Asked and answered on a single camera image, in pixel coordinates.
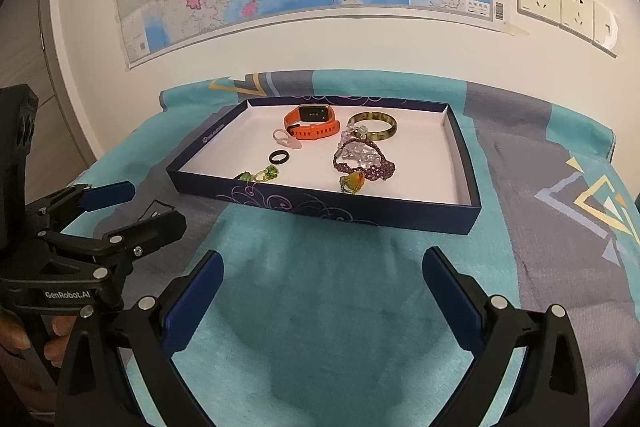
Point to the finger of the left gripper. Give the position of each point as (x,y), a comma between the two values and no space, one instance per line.
(98,197)
(159,226)

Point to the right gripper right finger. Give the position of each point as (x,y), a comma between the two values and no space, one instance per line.
(487,326)

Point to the navy white shallow box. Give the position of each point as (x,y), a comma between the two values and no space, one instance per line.
(421,179)

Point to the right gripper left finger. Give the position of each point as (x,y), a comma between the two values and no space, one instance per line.
(158,327)

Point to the black left camera box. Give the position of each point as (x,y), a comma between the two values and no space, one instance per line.
(19,106)

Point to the tortoiseshell bangle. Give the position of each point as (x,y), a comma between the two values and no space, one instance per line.
(373,125)

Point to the teal grey bedsheet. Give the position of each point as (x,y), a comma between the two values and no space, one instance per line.
(325,323)

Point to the white wall socket panel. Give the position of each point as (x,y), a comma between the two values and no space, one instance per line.
(586,19)

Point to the orange smart watch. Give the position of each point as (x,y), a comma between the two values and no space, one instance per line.
(309,122)

